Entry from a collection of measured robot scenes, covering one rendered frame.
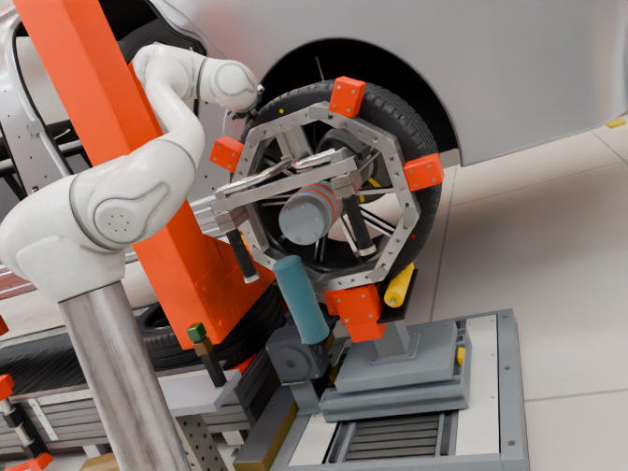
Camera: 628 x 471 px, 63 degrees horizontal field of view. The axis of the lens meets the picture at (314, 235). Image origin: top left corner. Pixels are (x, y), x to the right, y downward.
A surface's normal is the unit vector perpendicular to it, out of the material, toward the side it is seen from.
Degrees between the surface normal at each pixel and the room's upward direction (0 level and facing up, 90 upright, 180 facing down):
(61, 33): 90
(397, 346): 90
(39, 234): 81
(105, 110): 90
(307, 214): 90
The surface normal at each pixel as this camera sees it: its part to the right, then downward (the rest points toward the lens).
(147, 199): 0.72, -0.24
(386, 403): -0.30, 0.36
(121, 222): 0.04, 0.47
